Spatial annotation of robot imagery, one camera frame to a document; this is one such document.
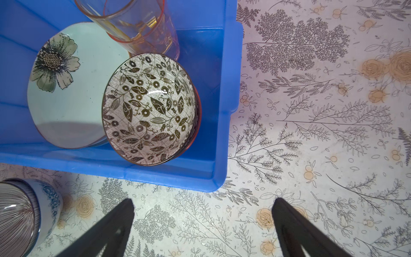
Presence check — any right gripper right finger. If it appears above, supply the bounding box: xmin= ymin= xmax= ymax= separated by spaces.
xmin=271 ymin=198 xmax=350 ymax=257

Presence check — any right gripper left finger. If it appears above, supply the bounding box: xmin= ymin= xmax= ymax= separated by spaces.
xmin=59 ymin=199 xmax=134 ymax=257

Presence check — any blue floral small bowl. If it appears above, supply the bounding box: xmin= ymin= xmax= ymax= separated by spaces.
xmin=14 ymin=179 xmax=63 ymax=247

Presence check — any leaf pattern pink bowl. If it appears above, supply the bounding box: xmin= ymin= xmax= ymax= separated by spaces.
xmin=102 ymin=53 xmax=197 ymax=167

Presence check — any green flower plate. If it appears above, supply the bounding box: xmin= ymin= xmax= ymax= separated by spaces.
xmin=27 ymin=22 xmax=129 ymax=149

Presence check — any pink transparent cup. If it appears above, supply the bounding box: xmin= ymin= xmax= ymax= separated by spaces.
xmin=102 ymin=0 xmax=180 ymax=62

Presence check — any dark striped bottom bowl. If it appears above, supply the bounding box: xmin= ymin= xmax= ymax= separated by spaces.
xmin=1 ymin=179 xmax=40 ymax=257

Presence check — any blue plastic bin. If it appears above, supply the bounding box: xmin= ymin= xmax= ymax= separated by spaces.
xmin=1 ymin=1 xmax=243 ymax=192

